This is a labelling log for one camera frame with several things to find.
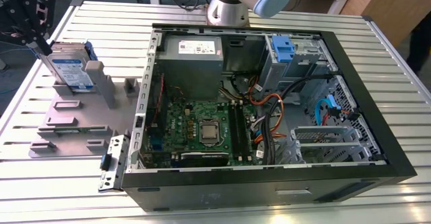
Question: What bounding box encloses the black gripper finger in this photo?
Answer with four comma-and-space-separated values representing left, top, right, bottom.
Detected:
9, 33, 33, 48
25, 0, 57, 55

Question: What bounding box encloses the black cable bundle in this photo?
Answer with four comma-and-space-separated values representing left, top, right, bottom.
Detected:
261, 75, 332, 165

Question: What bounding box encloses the black RAM slot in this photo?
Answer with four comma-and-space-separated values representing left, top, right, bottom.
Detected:
228, 100, 244, 161
236, 100, 253, 160

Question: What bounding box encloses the CPU socket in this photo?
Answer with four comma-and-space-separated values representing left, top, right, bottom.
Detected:
197, 118, 221, 147

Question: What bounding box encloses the hard disk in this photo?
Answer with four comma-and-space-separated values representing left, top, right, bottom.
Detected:
28, 39, 98, 92

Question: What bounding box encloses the grey parts rack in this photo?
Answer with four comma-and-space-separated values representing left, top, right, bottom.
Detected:
28, 60, 141, 159

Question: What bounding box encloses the silver CPU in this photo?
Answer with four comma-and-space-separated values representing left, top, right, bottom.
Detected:
200, 125, 219, 140

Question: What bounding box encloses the silver metal disk bay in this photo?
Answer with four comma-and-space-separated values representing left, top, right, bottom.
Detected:
289, 126, 375, 164

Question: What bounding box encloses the green motherboard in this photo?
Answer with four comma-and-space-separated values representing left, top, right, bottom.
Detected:
144, 100, 267, 164

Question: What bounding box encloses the black open PC case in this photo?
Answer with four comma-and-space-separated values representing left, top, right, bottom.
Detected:
120, 23, 417, 212

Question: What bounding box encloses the green RAM stick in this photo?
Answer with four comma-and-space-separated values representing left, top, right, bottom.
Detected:
53, 127, 92, 134

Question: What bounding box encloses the wooden cabinet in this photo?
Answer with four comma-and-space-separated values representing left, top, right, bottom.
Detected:
341, 0, 431, 48

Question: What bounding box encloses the hinged metal slot bracket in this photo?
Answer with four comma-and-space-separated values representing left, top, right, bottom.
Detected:
97, 134, 130, 193

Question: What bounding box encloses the grey power supply unit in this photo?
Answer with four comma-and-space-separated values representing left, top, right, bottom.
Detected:
156, 34, 225, 102

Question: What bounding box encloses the grey metal drive cage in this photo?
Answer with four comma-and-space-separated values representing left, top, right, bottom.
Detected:
259, 34, 337, 91

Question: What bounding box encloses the black graphics card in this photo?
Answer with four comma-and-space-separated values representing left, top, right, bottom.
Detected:
170, 152, 229, 168

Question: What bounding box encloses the wire with black connector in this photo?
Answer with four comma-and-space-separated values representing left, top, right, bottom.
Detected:
321, 107, 363, 127

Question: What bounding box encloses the blue data wire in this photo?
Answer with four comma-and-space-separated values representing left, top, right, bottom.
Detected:
315, 95, 339, 127

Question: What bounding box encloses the blue plastic drive latch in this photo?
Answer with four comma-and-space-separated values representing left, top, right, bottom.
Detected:
271, 36, 296, 63

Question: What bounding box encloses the orange yellow wire bundle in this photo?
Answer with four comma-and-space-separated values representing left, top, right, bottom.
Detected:
247, 75, 287, 144

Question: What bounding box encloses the person in dark clothes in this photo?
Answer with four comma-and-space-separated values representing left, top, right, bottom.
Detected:
405, 19, 431, 75

